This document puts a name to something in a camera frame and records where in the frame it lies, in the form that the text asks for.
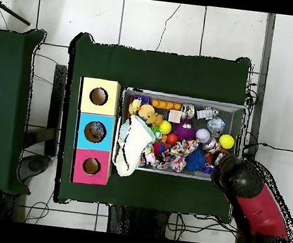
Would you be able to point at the cream knit cloth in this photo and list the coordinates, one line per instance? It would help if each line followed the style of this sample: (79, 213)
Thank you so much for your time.
(133, 148)

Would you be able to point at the open-top silver can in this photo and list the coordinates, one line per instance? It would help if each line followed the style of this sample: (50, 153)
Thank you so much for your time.
(188, 111)

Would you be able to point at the multicolour polka dot cloth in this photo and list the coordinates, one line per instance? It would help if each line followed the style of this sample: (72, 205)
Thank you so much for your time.
(177, 155)

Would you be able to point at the clear plastic blue label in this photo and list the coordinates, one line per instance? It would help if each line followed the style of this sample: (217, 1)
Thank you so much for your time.
(215, 125)
(97, 130)

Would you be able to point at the crushed silver can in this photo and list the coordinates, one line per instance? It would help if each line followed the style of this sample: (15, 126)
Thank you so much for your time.
(210, 145)

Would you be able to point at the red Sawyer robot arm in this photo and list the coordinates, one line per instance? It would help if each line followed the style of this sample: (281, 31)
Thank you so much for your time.
(253, 199)

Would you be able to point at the shallow clear mesh bin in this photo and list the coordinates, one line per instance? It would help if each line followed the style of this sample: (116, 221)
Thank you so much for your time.
(125, 98)

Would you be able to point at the wooden box with three holes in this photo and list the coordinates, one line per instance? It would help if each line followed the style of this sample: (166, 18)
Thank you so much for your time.
(95, 119)

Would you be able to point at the orange foam duck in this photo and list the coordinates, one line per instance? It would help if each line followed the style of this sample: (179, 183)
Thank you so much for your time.
(147, 114)

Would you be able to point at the small yellow rubber duck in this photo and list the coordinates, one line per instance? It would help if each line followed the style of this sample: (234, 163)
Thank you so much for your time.
(134, 107)

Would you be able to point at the small yellow ball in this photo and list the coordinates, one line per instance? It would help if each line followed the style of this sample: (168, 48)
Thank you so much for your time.
(165, 127)

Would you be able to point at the orange toy brick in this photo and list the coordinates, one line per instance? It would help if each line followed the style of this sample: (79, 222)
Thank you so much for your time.
(166, 105)

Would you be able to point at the wooden cube block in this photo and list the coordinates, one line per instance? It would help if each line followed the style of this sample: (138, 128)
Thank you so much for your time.
(175, 116)

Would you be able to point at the small orange ball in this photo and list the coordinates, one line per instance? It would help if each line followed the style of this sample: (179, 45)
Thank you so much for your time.
(172, 138)

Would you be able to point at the purple googly-eyed monster toy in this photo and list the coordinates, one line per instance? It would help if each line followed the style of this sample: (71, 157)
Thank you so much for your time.
(186, 130)

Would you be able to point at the white baseball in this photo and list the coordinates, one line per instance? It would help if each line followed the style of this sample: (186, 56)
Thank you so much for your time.
(202, 135)

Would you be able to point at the green cloth side table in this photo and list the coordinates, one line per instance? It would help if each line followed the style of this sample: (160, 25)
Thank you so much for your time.
(5, 118)

